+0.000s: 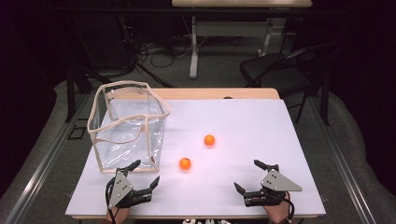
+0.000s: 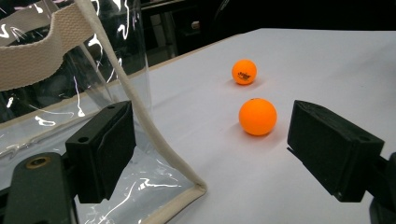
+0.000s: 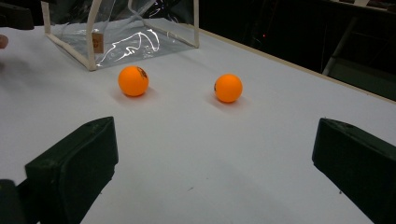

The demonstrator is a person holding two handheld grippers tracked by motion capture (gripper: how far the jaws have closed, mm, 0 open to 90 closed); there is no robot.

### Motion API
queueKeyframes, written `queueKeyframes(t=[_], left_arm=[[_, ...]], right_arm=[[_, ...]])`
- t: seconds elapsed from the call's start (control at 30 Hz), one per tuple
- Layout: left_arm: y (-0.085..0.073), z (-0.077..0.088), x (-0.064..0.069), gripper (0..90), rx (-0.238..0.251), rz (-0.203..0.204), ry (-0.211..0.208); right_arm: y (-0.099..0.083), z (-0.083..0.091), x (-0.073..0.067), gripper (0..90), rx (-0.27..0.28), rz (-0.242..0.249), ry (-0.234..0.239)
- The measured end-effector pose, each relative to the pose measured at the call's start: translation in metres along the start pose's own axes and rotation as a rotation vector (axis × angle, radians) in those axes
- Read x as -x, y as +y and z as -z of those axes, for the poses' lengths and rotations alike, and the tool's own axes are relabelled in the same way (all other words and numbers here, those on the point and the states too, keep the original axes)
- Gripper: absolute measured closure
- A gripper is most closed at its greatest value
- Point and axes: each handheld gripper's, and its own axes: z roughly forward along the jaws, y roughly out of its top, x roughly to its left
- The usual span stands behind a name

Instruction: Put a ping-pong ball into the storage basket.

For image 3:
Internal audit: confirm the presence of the orange table tennis ball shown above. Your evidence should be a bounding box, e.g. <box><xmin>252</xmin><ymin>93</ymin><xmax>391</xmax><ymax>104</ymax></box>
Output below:
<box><xmin>117</xmin><ymin>64</ymin><xmax>150</xmax><ymax>98</ymax></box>
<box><xmin>213</xmin><ymin>73</ymin><xmax>244</xmax><ymax>104</ymax></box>

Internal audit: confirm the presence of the white-legged desk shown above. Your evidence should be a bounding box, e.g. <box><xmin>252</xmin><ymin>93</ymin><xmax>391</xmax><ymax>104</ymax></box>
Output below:
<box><xmin>321</xmin><ymin>0</ymin><xmax>396</xmax><ymax>77</ymax></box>

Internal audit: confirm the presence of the white table mat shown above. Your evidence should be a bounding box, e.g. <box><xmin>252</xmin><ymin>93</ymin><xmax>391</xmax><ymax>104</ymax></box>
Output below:
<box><xmin>0</xmin><ymin>18</ymin><xmax>396</xmax><ymax>224</ymax></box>

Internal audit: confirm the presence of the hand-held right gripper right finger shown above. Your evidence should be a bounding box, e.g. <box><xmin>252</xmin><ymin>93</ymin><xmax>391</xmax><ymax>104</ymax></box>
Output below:
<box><xmin>311</xmin><ymin>117</ymin><xmax>396</xmax><ymax>224</ymax></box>

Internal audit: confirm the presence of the clear bag with beige trim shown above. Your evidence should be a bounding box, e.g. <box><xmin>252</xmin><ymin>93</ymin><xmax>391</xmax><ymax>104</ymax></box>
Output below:
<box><xmin>40</xmin><ymin>0</ymin><xmax>201</xmax><ymax>72</ymax></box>

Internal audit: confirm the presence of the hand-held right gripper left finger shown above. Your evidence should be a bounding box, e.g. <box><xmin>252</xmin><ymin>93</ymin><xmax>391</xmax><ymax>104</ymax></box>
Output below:
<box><xmin>24</xmin><ymin>116</ymin><xmax>120</xmax><ymax>224</ymax></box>

